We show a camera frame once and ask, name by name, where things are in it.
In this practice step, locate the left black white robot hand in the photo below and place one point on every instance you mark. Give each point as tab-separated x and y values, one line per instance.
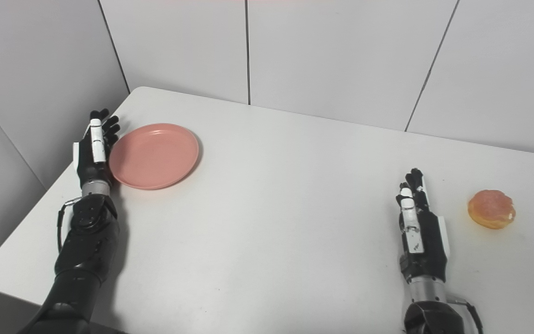
88	167

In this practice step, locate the golden cream puff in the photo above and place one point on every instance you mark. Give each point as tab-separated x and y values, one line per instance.
491	208

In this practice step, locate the pink round plate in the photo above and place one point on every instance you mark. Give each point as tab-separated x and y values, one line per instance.
154	156

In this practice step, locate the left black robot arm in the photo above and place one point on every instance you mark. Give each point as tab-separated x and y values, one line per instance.
84	250

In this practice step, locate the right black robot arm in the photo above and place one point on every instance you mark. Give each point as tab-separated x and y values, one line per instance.
434	315

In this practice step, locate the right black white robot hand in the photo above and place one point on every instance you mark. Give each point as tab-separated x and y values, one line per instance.
427	250

